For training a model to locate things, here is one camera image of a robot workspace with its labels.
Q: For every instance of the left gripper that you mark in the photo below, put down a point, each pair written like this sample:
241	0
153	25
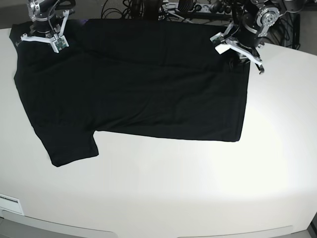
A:
245	43

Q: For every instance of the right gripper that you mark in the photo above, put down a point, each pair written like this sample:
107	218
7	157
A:
40	30

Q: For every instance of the black T-shirt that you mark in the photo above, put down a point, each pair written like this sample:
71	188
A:
150	78

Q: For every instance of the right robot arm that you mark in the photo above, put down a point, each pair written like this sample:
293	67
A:
49	18

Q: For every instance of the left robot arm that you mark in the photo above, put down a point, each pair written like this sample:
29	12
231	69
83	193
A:
251	21

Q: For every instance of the white power strip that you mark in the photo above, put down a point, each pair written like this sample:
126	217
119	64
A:
213	8

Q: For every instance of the black central stand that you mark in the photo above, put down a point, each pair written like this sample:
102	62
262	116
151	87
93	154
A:
151	10

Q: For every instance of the white label plate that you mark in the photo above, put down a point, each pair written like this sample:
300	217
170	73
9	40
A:
11	204

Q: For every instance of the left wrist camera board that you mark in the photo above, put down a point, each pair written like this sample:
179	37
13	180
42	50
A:
218	45

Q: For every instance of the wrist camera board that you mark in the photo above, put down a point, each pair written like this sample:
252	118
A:
59	43
218	45

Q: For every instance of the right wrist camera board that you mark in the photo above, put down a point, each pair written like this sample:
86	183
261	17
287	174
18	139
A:
59	43

